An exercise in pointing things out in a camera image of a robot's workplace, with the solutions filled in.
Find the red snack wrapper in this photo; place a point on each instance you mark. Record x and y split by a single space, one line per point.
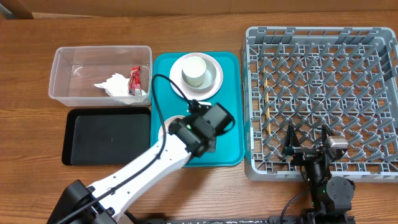
134 83

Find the black rectangular tray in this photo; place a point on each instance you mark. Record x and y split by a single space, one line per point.
105 136

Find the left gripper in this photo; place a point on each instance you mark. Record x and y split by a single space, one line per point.
212 142

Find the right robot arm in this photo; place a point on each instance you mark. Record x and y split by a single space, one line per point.
331 195

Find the teal serving tray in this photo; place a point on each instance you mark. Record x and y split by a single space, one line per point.
229 150

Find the white cup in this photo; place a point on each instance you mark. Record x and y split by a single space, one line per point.
193 70

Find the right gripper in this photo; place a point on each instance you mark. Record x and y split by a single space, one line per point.
291 147

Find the white tissue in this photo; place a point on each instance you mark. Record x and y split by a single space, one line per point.
117 85

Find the grey dishwasher rack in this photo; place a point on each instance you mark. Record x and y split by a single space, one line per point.
345 77

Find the clear plastic bin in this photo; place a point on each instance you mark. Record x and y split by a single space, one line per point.
76 69

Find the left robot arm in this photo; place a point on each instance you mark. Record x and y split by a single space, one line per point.
106 200

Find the large white plate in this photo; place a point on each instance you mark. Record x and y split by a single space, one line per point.
176 76

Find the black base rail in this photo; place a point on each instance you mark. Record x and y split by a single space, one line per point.
270 220

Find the grey shallow bowl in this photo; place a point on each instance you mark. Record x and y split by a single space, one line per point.
209 78

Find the small pink-white bowl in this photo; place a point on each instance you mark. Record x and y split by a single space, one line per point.
167 123

